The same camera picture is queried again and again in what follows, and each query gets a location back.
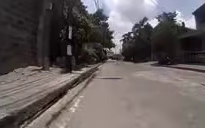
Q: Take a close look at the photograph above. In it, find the row of leafy trees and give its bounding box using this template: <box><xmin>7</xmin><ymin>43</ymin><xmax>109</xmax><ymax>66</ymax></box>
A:
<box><xmin>49</xmin><ymin>0</ymin><xmax>116</xmax><ymax>68</ymax></box>

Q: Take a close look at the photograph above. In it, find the dark pole with white signs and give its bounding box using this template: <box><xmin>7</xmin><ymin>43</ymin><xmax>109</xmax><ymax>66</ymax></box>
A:
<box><xmin>64</xmin><ymin>0</ymin><xmax>75</xmax><ymax>74</ymax></box>

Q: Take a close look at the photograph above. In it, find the grey concrete road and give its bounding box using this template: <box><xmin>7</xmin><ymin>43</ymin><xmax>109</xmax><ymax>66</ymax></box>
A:
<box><xmin>46</xmin><ymin>59</ymin><xmax>205</xmax><ymax>128</ymax></box>

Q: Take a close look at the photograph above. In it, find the group of dark trees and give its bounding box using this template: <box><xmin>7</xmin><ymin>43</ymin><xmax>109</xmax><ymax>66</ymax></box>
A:
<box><xmin>120</xmin><ymin>11</ymin><xmax>188</xmax><ymax>63</ymax></box>

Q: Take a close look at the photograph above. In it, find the dark kerbside gutter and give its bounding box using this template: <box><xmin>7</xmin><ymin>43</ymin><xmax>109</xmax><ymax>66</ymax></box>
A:
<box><xmin>19</xmin><ymin>64</ymin><xmax>103</xmax><ymax>128</ymax></box>

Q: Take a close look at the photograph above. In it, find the concrete pole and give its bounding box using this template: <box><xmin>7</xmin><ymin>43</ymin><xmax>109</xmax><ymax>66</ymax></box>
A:
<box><xmin>36</xmin><ymin>0</ymin><xmax>53</xmax><ymax>71</ymax></box>

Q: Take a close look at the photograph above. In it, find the dark vehicle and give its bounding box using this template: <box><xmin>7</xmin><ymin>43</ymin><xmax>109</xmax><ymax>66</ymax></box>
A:
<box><xmin>158</xmin><ymin>54</ymin><xmax>174</xmax><ymax>66</ymax></box>

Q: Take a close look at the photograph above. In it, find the grey concrete pavement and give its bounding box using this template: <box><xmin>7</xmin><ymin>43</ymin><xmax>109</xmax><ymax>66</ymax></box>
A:
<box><xmin>0</xmin><ymin>63</ymin><xmax>103</xmax><ymax>128</ymax></box>

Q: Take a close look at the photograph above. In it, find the raised concrete pavement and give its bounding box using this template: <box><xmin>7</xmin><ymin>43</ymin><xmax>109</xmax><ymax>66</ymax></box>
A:
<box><xmin>146</xmin><ymin>61</ymin><xmax>205</xmax><ymax>75</ymax></box>

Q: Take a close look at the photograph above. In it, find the building with porch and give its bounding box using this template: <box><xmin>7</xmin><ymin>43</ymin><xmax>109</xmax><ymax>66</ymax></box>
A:
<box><xmin>178</xmin><ymin>0</ymin><xmax>205</xmax><ymax>66</ymax></box>

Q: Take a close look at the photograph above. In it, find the dark block wall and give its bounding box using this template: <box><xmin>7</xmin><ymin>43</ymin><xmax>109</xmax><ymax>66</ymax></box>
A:
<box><xmin>0</xmin><ymin>0</ymin><xmax>53</xmax><ymax>78</ymax></box>

